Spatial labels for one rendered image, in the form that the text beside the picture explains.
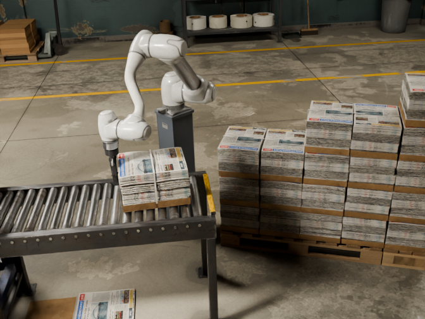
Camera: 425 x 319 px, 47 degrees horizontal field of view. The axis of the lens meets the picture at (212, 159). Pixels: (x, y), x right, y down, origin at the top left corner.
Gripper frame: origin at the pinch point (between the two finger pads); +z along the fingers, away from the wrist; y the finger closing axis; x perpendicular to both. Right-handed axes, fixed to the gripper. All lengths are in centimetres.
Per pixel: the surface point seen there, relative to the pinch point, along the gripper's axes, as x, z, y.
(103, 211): 7.6, 12.9, -12.0
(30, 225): 46, 13, -19
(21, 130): 139, 93, 304
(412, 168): -182, 14, 9
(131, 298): 1, 92, 3
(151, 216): -18.9, 13.0, -21.1
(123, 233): -4.0, 16.1, -29.6
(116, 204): 0.7, 13.0, -5.2
